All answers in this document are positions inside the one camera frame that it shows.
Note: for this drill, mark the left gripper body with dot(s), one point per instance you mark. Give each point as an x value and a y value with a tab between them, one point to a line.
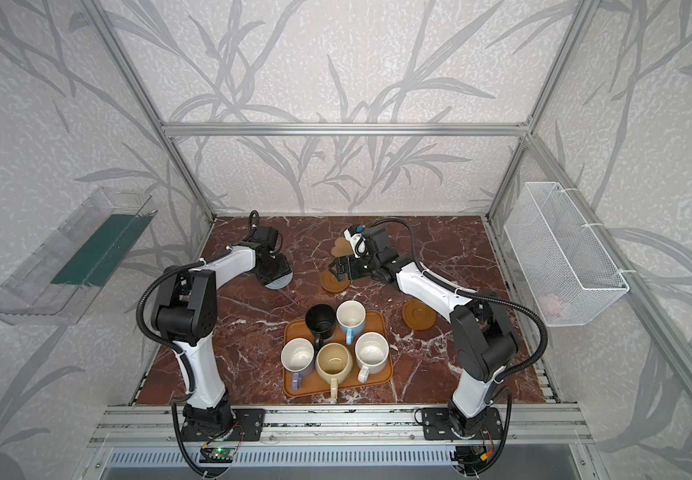
271	264

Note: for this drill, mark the small round wooden coaster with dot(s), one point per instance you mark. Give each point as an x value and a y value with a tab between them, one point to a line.
330	283

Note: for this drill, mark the white wire mesh basket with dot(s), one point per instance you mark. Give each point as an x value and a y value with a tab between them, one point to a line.
559	253

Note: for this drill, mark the white speckled mug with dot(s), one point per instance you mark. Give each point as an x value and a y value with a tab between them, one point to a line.
372	353

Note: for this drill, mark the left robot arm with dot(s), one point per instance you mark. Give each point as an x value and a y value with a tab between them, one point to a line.
178	310

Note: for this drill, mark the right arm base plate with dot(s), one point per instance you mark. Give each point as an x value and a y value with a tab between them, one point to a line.
449	424

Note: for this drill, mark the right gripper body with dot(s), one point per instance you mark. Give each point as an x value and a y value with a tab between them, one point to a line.
354	264

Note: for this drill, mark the aluminium front rail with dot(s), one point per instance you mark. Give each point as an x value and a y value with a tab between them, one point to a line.
320	425

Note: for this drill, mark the purple mug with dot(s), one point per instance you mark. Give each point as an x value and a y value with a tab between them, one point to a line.
298	359

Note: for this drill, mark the black mug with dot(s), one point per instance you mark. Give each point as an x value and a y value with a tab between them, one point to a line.
321	321

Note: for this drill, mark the clear plastic wall bin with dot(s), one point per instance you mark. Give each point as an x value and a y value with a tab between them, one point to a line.
57	283

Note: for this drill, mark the orange plastic tray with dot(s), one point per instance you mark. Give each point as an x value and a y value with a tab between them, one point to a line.
314	383

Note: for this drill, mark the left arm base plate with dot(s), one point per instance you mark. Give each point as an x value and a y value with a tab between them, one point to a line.
242	424

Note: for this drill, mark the light blue mug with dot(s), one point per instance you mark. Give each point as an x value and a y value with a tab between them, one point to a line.
351	318

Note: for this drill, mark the green lit circuit board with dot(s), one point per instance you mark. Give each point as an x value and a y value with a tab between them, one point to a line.
218	454

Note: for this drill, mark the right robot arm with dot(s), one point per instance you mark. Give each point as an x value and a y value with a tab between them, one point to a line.
484	335

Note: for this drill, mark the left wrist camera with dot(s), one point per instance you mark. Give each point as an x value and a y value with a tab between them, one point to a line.
266	236

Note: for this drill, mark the right wired circuit board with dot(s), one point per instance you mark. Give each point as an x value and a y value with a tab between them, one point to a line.
470	460

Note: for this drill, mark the cork flower coaster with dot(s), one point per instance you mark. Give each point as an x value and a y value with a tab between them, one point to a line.
341	248

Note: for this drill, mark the pink object in basket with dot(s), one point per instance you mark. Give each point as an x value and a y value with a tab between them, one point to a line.
553	305

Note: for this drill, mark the large round wooden coaster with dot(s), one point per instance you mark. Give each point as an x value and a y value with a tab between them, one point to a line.
418	316

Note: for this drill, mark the grey round coaster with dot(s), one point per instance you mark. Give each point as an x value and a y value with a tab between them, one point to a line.
280	282

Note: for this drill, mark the beige glazed mug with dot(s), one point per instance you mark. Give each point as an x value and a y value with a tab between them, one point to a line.
334	363

